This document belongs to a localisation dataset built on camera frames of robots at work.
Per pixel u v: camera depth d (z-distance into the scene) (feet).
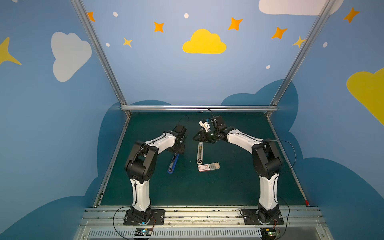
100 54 2.76
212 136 2.74
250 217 2.45
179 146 2.92
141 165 1.71
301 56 2.83
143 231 2.34
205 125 2.91
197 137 2.90
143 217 2.12
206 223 2.41
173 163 3.02
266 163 1.76
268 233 2.34
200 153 3.14
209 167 3.02
